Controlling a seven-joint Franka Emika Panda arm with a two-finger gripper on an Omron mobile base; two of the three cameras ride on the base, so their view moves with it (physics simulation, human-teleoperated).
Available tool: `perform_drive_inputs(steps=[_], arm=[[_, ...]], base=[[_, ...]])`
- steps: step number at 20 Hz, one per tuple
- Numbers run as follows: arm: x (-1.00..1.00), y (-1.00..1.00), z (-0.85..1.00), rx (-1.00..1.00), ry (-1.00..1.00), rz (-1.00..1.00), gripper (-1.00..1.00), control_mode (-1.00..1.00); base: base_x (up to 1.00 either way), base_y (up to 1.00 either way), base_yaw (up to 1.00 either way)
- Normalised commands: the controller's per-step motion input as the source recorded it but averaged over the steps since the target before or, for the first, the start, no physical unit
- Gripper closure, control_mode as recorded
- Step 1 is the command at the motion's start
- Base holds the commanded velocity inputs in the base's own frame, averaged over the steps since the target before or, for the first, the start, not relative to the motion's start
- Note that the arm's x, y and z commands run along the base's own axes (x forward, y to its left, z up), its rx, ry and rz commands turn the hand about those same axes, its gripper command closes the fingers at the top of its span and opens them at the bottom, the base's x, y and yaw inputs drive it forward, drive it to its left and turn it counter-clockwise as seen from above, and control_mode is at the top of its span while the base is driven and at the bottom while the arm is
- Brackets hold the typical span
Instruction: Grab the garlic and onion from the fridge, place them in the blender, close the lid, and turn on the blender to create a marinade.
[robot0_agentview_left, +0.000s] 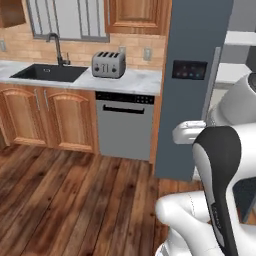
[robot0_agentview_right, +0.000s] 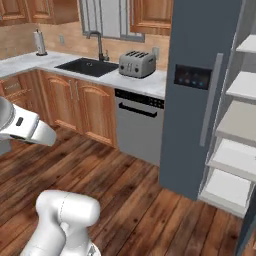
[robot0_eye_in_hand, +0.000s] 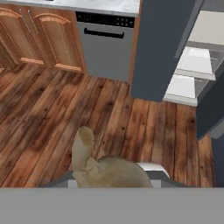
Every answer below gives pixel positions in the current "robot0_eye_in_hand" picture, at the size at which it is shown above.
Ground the wooden arched cupboard door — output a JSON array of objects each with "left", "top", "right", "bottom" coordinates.
[
  {"left": 31, "top": 12, "right": 87, "bottom": 74},
  {"left": 0, "top": 6, "right": 46, "bottom": 67}
]

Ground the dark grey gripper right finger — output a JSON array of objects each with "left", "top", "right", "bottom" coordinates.
[{"left": 136, "top": 162, "right": 189, "bottom": 189}]

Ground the grey dishwasher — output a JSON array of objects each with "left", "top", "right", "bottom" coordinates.
[{"left": 74, "top": 10, "right": 137, "bottom": 84}]

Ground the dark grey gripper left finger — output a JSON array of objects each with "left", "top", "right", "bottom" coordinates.
[{"left": 45, "top": 171, "right": 79, "bottom": 189}]

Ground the dark grey fridge door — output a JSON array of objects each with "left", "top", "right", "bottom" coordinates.
[{"left": 129, "top": 0, "right": 206, "bottom": 103}]

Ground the thin metal cupboard handle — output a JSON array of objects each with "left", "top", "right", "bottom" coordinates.
[
  {"left": 27, "top": 9, "right": 39, "bottom": 35},
  {"left": 18, "top": 8, "right": 32, "bottom": 34}
]

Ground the black dishwasher handle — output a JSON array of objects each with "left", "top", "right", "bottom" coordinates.
[{"left": 83, "top": 27, "right": 126, "bottom": 39}]

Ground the white fridge door shelf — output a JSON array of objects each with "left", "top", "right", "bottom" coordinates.
[
  {"left": 174, "top": 45, "right": 224, "bottom": 81},
  {"left": 185, "top": 10, "right": 224, "bottom": 53},
  {"left": 162, "top": 73, "right": 212, "bottom": 108}
]

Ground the dark grey fridge body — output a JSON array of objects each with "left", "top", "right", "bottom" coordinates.
[{"left": 194, "top": 62, "right": 224, "bottom": 188}]

